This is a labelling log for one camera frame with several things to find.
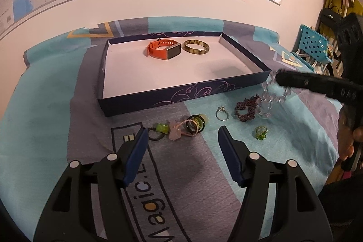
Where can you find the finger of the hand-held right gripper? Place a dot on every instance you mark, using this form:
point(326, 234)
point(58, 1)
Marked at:
point(306, 80)

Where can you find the navy shallow cardboard box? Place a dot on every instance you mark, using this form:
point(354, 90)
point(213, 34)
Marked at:
point(170, 74)

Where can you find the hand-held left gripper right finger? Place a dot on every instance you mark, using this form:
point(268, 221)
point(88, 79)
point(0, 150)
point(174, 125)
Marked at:
point(229, 154)

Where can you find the yellow hanging garment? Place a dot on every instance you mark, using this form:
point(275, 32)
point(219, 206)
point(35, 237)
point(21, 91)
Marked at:
point(334, 1)

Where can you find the person's right hand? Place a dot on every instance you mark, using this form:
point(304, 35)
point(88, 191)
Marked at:
point(358, 135)

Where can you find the tortoiseshell bangle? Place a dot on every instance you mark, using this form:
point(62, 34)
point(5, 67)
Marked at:
point(195, 53)

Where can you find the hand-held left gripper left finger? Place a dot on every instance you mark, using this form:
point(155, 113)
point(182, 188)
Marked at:
point(136, 157)

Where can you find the black hanging bag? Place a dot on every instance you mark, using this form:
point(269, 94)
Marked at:
point(329, 23)

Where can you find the blue perforated plastic chair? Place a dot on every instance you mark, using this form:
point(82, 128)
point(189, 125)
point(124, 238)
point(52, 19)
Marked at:
point(309, 42)

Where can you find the orange smartwatch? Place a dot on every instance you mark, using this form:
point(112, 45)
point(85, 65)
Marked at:
point(154, 49)

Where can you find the person's right forearm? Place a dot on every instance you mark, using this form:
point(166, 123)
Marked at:
point(346, 208)

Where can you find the teal grey printed bedsheet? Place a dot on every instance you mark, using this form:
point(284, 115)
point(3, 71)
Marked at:
point(56, 117)

